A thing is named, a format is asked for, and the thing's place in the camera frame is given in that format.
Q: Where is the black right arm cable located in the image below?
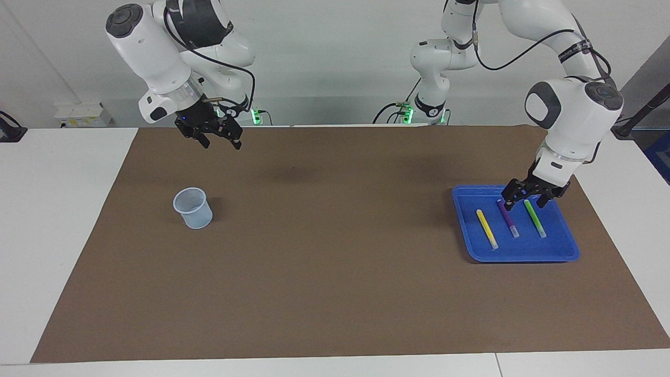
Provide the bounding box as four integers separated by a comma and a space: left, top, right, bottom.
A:
163, 6, 256, 112

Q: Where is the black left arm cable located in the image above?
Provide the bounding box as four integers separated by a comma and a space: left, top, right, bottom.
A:
471, 0, 613, 91

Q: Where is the green pen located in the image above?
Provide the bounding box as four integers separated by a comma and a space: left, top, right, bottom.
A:
523, 199, 548, 239

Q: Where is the white wall socket box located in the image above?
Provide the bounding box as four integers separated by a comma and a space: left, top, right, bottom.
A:
54, 101, 111, 128

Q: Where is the black left base cable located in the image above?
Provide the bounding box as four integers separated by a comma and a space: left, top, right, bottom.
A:
373, 77, 422, 125

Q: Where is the yellow pen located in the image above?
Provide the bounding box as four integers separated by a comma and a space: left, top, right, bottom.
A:
476, 209, 499, 250

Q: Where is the blue plastic tray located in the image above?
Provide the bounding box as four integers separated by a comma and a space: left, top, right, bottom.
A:
452, 184, 580, 263

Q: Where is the purple pen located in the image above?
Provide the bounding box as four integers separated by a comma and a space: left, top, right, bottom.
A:
497, 201, 520, 239

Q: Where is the blue crate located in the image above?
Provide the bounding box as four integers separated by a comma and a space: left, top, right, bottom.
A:
643, 130, 670, 185

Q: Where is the black clamp mount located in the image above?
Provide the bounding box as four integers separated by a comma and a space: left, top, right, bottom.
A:
0, 111, 28, 143

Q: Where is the black stand pole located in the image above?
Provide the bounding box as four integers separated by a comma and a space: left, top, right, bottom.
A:
610, 84, 670, 140

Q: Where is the brown table mat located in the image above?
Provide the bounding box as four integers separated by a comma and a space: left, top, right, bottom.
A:
30, 125, 670, 363

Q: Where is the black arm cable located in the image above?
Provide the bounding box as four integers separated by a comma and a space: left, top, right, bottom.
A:
163, 6, 256, 112
471, 0, 613, 91

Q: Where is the pale blue mesh cup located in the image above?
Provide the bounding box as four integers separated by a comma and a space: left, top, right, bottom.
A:
173, 187, 214, 230

